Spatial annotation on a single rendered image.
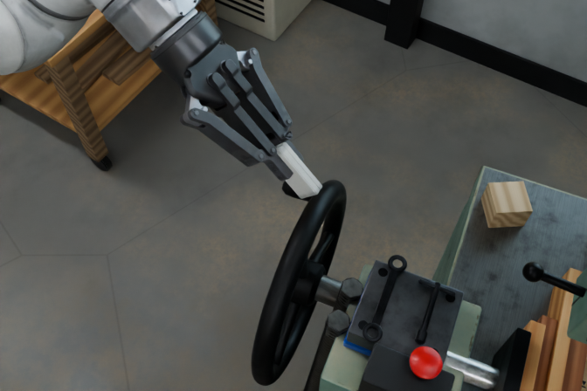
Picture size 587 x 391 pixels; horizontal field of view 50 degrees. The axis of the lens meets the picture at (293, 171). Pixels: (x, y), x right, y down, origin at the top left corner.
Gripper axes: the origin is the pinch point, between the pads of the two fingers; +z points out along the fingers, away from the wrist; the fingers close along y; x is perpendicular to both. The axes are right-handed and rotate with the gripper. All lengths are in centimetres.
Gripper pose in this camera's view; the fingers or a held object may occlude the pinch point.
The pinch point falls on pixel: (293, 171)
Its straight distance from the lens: 71.5
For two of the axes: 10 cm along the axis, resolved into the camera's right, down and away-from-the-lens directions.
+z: 6.2, 7.3, 3.0
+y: 4.8, -6.5, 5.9
